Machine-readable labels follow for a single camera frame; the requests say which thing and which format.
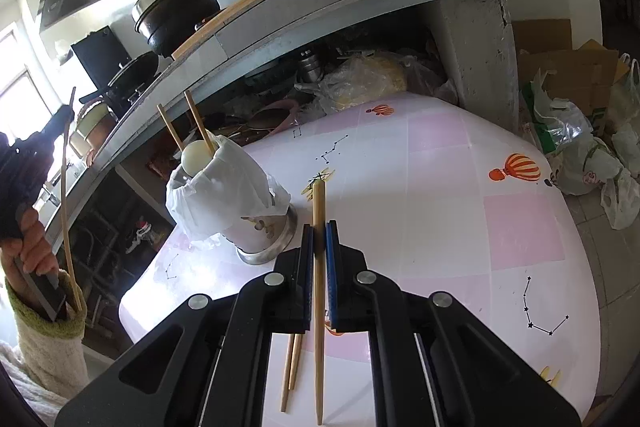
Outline steel utensil holder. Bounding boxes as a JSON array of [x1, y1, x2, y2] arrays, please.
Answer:
[[235, 205, 297, 265]]

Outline person left hand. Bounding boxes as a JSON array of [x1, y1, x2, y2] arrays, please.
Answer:
[[1, 208, 58, 293]]

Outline bamboo chopstick two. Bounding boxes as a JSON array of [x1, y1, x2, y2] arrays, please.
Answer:
[[312, 178, 326, 426]]

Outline cardboard box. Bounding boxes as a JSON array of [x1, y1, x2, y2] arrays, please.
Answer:
[[512, 20, 630, 135]]

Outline pink plastic basin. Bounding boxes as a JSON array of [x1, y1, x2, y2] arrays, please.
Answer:
[[247, 100, 299, 135]]

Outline bamboo chopstick four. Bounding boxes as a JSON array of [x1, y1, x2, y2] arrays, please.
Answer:
[[288, 334, 304, 390]]

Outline white plastic bags on floor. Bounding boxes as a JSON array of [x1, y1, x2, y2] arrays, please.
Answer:
[[521, 72, 639, 230]]

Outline bamboo chopstick six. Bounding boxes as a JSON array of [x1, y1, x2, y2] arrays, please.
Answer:
[[184, 90, 217, 156]]

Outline cooking oil bottle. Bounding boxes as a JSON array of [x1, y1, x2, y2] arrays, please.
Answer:
[[125, 219, 160, 255]]

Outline bamboo chopstick one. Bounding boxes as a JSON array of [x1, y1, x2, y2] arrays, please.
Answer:
[[156, 104, 184, 152]]

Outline large black stock pot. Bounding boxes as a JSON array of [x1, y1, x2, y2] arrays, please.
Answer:
[[131, 0, 220, 57]]

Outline white plastic bag liner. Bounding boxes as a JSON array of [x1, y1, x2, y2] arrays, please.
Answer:
[[166, 133, 291, 246]]

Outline black frying pan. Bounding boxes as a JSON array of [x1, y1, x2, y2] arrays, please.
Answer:
[[79, 51, 158, 104]]

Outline bamboo chopstick three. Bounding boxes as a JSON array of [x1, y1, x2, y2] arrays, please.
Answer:
[[280, 334, 295, 413]]

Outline bag of yellow food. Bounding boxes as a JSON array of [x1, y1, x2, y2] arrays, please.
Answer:
[[298, 52, 416, 114]]

